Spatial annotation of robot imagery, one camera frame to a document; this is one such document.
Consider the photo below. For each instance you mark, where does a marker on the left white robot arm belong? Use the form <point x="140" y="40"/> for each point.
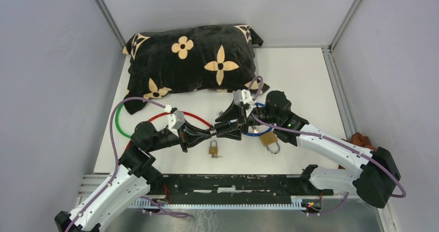
<point x="132" y="177"/>

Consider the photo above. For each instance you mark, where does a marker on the small brass padlock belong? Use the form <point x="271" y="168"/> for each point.
<point x="213" y="149"/>

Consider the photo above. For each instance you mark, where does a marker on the black padlock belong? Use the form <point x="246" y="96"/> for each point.
<point x="216" y="125"/>

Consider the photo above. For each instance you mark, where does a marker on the green cable lock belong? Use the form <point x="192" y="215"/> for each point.
<point x="122" y="122"/>

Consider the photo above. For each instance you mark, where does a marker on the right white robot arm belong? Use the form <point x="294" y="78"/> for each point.
<point x="372" y="175"/>

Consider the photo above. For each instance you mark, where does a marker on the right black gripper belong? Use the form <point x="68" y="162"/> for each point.
<point x="238" y="113"/>

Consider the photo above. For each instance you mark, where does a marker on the black floral pillow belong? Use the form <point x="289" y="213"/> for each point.
<point x="216" y="57"/>

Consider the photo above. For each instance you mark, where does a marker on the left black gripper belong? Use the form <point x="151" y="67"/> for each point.
<point x="185" y="132"/>

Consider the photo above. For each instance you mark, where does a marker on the brown cloth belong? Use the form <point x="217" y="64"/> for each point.
<point x="362" y="141"/>

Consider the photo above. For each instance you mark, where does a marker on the large brass padlock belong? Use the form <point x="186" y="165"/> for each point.
<point x="270" y="142"/>

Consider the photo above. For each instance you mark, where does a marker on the blue cable lock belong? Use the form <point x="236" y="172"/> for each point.
<point x="254" y="131"/>

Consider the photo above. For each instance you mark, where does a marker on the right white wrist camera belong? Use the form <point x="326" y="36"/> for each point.
<point x="243" y="98"/>

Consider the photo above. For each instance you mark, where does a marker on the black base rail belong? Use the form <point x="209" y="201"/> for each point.
<point x="235" y="191"/>

